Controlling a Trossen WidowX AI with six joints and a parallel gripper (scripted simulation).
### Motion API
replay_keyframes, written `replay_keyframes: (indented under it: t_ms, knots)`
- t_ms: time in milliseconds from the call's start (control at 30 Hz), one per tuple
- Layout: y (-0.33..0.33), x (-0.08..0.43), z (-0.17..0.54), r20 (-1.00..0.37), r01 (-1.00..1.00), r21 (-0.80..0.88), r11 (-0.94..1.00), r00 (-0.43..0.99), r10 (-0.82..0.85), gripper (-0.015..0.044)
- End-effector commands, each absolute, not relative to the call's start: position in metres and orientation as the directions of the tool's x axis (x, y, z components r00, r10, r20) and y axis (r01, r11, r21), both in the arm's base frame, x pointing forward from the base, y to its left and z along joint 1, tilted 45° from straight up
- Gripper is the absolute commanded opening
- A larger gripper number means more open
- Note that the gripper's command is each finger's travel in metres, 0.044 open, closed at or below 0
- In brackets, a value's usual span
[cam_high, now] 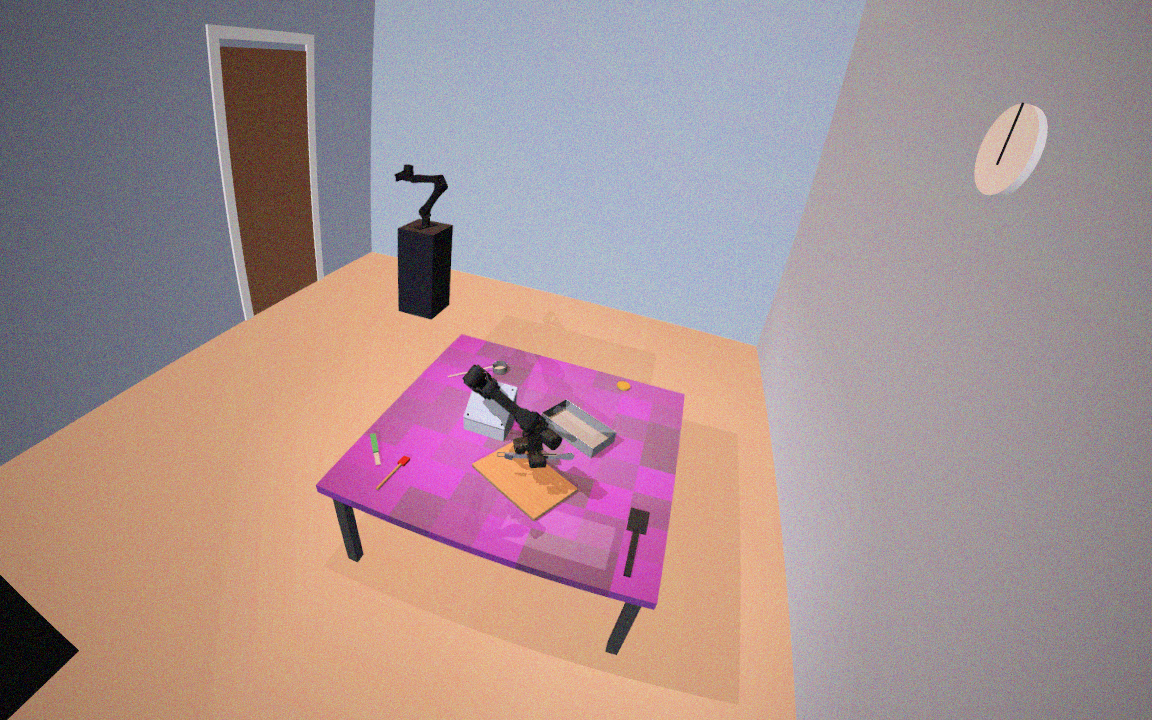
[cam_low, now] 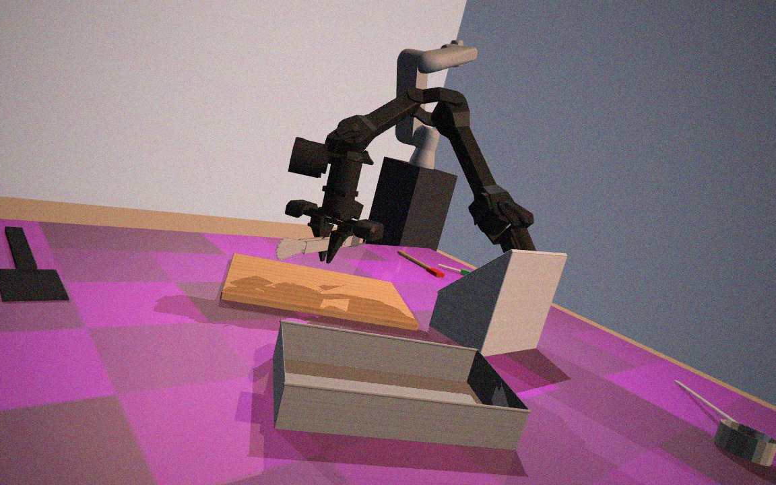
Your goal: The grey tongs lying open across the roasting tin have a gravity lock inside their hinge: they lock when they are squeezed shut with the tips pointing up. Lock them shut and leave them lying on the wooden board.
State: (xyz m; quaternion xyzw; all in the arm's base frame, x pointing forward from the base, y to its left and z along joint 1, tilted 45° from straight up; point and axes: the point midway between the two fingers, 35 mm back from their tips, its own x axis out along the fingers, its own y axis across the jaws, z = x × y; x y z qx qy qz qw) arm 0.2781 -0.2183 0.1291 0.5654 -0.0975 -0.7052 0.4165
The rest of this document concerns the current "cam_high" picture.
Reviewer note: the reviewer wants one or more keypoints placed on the light wooden board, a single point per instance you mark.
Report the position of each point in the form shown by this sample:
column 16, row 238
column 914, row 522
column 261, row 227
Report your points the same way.
column 535, row 491

